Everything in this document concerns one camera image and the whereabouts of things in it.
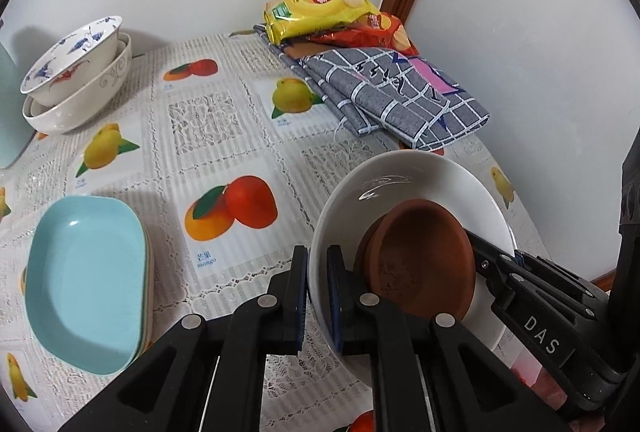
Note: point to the red chip bag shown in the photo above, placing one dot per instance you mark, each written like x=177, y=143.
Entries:
x=385, y=30

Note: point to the grey patterned white bowl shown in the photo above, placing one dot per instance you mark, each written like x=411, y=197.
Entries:
x=90, y=102

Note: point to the light blue thermos jug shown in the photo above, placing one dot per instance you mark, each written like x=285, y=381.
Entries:
x=7, y=112

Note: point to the small brown dish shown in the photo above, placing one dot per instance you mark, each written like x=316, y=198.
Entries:
x=420, y=257

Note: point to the light blue square plate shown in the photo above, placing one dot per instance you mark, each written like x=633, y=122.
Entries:
x=85, y=272

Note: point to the fruit print tablecloth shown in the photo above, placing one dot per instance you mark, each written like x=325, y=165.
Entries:
x=200, y=122

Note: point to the blue painted porcelain bowl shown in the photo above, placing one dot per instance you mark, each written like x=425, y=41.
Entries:
x=65, y=57

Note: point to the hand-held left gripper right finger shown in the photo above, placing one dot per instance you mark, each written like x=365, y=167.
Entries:
x=334, y=297

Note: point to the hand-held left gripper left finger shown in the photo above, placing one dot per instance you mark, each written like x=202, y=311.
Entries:
x=300, y=307

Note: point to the plain white bowl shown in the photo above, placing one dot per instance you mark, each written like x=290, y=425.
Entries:
x=400, y=182

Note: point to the grey checkered cloth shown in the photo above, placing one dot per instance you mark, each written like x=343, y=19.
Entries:
x=400, y=97

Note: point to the yellow chip bag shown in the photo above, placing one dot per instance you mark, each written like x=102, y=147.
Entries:
x=315, y=7

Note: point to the cream nested bowl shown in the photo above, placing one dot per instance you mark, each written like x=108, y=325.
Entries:
x=123, y=48

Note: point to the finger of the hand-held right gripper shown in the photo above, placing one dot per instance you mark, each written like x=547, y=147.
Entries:
x=560, y=274
x=492, y=264

